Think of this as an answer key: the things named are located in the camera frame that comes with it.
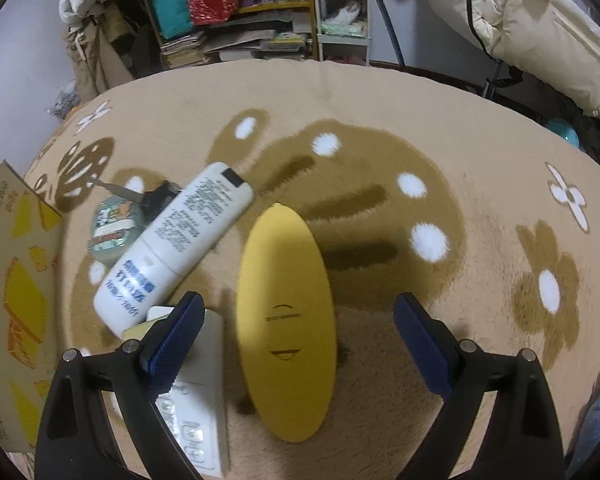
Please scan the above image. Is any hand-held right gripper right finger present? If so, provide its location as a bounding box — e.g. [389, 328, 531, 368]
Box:
[394, 292, 565, 480]

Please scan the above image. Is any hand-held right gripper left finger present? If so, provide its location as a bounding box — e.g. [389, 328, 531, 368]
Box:
[35, 291, 205, 480]

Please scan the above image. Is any white power bank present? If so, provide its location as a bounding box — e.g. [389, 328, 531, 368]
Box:
[147, 305, 231, 479]

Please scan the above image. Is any white lotion tube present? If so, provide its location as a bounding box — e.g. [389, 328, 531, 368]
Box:
[93, 161, 255, 336]

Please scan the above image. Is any yellow oval case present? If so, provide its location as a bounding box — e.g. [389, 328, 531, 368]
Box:
[236, 203, 338, 443]

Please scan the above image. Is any cardboard box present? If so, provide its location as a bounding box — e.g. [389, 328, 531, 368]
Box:
[0, 160, 66, 453]

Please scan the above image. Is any green round tin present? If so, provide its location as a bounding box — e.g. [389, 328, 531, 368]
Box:
[87, 196, 146, 268]

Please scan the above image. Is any blue cloth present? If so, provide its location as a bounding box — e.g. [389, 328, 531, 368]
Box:
[567, 370, 600, 480]

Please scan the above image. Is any beige flower-pattern blanket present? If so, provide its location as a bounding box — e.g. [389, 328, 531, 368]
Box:
[0, 57, 600, 480]

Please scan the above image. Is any teal round lamp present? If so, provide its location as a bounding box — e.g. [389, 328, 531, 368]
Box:
[547, 118, 580, 148]

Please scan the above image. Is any bag of colourful packets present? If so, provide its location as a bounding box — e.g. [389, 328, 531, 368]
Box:
[47, 80, 81, 118]

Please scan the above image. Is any office chair base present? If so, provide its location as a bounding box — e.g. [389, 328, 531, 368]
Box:
[482, 60, 525, 101]

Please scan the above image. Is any beige trench coat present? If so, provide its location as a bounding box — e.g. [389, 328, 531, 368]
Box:
[67, 20, 136, 103]

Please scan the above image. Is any stack of old books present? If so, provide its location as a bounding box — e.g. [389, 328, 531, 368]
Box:
[159, 32, 208, 70]

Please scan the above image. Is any pile of magazines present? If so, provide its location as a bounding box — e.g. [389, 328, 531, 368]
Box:
[202, 12, 311, 63]

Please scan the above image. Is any dark green pole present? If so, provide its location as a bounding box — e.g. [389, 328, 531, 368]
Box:
[372, 0, 405, 68]

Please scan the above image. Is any white rolling cart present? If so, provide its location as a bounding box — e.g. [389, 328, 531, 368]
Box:
[311, 0, 372, 66]

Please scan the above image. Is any cream padded jacket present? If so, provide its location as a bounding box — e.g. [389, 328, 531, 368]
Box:
[422, 0, 600, 116]

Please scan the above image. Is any teal storage box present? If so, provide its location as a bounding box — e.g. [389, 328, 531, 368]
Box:
[147, 0, 193, 41]

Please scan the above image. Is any wooden shelf unit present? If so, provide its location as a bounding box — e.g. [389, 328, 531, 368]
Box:
[140, 0, 315, 66]

